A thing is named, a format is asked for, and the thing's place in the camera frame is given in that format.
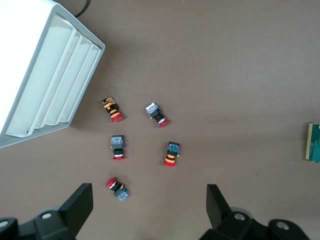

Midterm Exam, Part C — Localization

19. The red button black blue body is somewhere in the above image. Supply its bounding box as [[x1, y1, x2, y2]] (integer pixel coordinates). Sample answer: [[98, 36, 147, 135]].
[[110, 135, 127, 162], [104, 177, 130, 203]]

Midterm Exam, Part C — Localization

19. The green load switch cream base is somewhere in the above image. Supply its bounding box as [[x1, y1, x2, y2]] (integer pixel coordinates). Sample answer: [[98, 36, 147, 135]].
[[305, 122, 320, 164]]

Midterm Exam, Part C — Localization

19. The red button orange body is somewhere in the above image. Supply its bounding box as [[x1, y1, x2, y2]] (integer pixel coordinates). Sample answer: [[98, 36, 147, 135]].
[[100, 96, 124, 124]]

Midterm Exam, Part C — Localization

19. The red button silver collar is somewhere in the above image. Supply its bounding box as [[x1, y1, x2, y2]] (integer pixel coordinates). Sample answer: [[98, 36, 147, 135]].
[[145, 101, 170, 128]]

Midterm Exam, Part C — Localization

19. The red button orange ringed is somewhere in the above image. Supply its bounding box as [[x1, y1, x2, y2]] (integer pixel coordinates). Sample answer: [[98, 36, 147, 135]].
[[163, 141, 181, 167]]

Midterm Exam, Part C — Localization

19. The black looped cable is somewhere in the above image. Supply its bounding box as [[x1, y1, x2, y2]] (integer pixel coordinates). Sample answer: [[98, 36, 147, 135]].
[[74, 0, 91, 18]]

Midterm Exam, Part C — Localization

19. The white slotted organizer box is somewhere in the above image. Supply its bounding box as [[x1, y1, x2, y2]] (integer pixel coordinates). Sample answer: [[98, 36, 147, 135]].
[[0, 0, 106, 149]]

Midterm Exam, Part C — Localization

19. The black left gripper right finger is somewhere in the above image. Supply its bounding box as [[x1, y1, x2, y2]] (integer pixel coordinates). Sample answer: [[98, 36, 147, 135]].
[[199, 184, 271, 240]]

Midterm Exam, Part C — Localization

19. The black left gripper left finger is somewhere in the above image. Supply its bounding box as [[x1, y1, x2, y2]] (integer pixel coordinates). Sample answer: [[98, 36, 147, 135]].
[[18, 183, 94, 240]]

